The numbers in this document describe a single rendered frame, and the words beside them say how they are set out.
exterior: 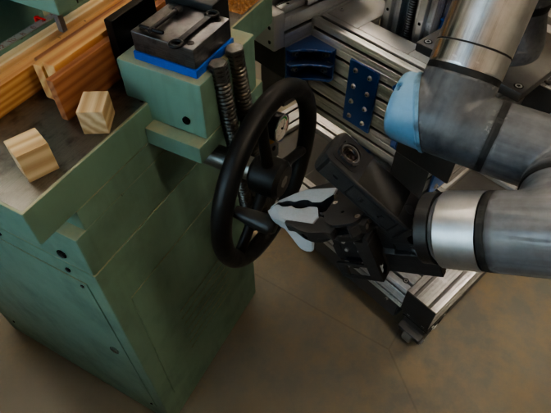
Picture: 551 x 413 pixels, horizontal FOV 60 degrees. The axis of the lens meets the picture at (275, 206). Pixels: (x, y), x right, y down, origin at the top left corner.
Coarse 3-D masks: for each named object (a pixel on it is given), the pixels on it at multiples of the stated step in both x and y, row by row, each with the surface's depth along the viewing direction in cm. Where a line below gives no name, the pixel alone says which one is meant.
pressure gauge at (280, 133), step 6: (276, 114) 99; (282, 114) 99; (270, 120) 98; (276, 120) 98; (282, 120) 99; (288, 120) 102; (270, 126) 98; (276, 126) 97; (282, 126) 101; (288, 126) 103; (270, 132) 99; (276, 132) 98; (282, 132) 102; (270, 138) 100; (276, 138) 100; (282, 138) 102
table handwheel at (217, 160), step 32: (288, 96) 62; (256, 128) 58; (224, 160) 58; (256, 160) 69; (288, 160) 75; (224, 192) 58; (256, 192) 70; (288, 192) 82; (224, 224) 60; (224, 256) 64; (256, 256) 75
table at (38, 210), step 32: (256, 32) 88; (32, 96) 68; (128, 96) 68; (256, 96) 76; (0, 128) 64; (32, 128) 64; (64, 128) 64; (128, 128) 65; (160, 128) 68; (0, 160) 60; (64, 160) 60; (96, 160) 62; (128, 160) 68; (0, 192) 56; (32, 192) 56; (64, 192) 59; (96, 192) 64; (0, 224) 61; (32, 224) 56
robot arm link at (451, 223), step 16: (448, 192) 45; (464, 192) 44; (480, 192) 43; (432, 208) 45; (448, 208) 43; (464, 208) 42; (432, 224) 44; (448, 224) 43; (464, 224) 42; (432, 240) 44; (448, 240) 43; (464, 240) 42; (432, 256) 45; (448, 256) 43; (464, 256) 42
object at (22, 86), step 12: (120, 0) 78; (156, 0) 84; (96, 12) 76; (60, 36) 71; (24, 60) 67; (12, 72) 65; (24, 72) 66; (0, 84) 63; (12, 84) 65; (24, 84) 66; (36, 84) 68; (0, 96) 64; (12, 96) 66; (24, 96) 67; (0, 108) 65; (12, 108) 66
